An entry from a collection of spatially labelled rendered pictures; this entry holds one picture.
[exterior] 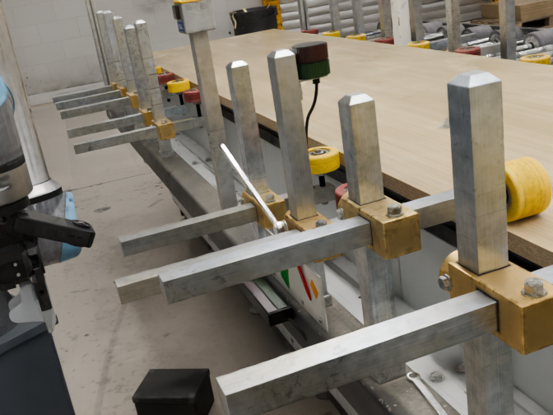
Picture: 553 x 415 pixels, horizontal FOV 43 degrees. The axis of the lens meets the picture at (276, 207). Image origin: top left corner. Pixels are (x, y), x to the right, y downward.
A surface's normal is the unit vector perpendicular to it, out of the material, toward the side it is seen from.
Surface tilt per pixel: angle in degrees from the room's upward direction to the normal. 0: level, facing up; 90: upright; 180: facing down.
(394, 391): 0
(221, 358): 0
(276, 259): 90
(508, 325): 90
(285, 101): 90
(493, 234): 90
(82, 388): 0
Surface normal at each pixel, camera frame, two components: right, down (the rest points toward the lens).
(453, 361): -0.15, -0.93
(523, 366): -0.93, 0.25
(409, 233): 0.35, 0.27
